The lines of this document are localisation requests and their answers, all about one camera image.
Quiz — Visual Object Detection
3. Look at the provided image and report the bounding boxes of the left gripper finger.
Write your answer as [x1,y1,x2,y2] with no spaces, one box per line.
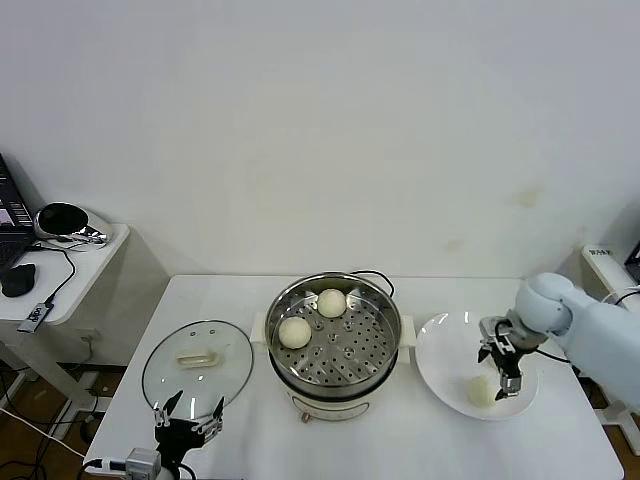
[152,390,184,426]
[191,396,226,444]

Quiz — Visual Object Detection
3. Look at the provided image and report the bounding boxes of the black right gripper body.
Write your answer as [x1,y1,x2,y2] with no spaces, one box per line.
[487,339,524,381]

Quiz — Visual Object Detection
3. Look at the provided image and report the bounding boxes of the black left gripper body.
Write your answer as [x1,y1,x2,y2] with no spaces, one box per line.
[153,422,209,459]

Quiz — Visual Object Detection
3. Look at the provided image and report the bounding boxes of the white steamed baozi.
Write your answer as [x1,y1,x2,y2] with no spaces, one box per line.
[278,317,313,350]
[317,288,347,319]
[462,374,496,407]

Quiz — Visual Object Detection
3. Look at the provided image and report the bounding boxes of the perforated steel steamer basket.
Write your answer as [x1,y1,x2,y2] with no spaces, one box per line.
[249,271,417,389]

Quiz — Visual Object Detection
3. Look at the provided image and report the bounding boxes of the round white plate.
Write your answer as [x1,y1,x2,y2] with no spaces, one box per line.
[414,310,540,421]

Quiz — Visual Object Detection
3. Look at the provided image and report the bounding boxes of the round glass pot lid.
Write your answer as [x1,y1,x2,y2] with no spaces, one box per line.
[141,319,255,420]

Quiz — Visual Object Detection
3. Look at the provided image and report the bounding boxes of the cream electric cooking pot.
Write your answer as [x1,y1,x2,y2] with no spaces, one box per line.
[254,342,416,425]

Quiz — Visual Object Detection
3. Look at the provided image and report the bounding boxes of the white labelled side table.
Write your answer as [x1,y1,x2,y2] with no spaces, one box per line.
[569,244,640,426]

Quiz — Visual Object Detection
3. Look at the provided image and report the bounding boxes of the black framed monitor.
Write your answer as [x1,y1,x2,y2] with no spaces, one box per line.
[624,244,640,284]

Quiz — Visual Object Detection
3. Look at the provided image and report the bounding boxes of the grey usb adapter dongle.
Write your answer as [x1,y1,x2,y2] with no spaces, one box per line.
[16,301,54,335]

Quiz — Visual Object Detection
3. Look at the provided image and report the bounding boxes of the black computer mouse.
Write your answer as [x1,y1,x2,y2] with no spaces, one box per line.
[0,263,38,299]

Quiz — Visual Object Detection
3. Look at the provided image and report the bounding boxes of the shiny chrome round device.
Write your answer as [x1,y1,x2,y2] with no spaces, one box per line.
[32,201,111,247]

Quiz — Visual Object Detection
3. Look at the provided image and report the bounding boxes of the black open laptop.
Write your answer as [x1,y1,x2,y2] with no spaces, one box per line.
[0,152,37,274]

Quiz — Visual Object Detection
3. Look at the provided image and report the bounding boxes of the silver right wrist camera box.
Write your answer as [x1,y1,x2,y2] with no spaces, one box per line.
[479,315,511,346]

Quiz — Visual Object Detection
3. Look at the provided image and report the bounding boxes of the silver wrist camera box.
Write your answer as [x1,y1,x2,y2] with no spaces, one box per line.
[479,315,511,346]
[82,448,162,479]

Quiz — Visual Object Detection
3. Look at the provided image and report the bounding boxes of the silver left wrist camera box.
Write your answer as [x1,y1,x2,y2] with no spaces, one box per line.
[82,448,162,479]

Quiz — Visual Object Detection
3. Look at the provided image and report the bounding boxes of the white floor cable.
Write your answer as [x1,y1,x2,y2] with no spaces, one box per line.
[0,407,89,459]

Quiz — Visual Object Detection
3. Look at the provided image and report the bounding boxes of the white hanging cable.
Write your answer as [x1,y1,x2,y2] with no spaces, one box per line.
[602,284,640,306]

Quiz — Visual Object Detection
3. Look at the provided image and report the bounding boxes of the black pot power cable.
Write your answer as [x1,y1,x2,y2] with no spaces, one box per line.
[349,269,396,297]

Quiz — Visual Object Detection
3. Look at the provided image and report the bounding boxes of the thin black laptop cable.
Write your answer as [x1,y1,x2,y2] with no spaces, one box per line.
[27,242,77,307]

